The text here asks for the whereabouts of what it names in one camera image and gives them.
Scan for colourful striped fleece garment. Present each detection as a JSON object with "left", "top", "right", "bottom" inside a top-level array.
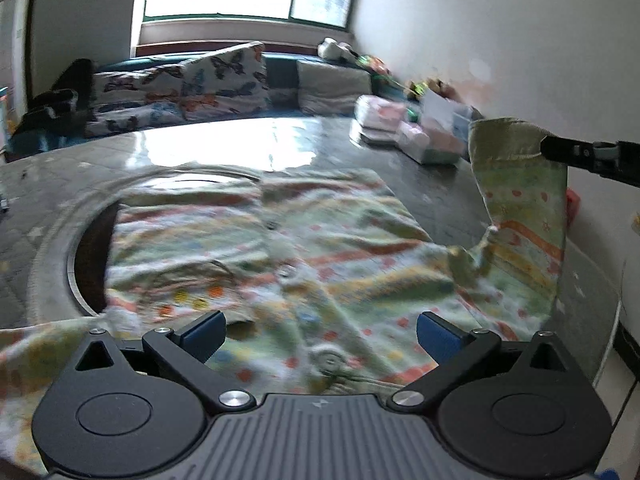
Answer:
[{"left": 1, "top": 118, "right": 567, "bottom": 472}]

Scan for black clothes pile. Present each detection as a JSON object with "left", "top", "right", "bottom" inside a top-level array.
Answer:
[{"left": 8, "top": 58, "right": 94, "bottom": 160}]

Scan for round induction hob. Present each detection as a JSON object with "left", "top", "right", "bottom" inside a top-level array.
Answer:
[{"left": 66, "top": 165, "right": 262, "bottom": 316}]

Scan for brown plush toy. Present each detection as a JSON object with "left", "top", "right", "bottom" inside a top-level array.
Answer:
[{"left": 404, "top": 78, "right": 459, "bottom": 101}]

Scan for grey seat cushion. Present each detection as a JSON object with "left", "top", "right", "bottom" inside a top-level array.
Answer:
[{"left": 297, "top": 61, "right": 372, "bottom": 116}]

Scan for white plush toy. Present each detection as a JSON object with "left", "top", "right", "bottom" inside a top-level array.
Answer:
[{"left": 317, "top": 38, "right": 358, "bottom": 64}]

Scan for butterfly print folded quilt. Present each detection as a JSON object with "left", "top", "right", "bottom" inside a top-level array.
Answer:
[{"left": 85, "top": 64, "right": 186, "bottom": 138}]

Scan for butterfly print cushion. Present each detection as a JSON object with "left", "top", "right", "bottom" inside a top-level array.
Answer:
[{"left": 180, "top": 41, "right": 271, "bottom": 122}]

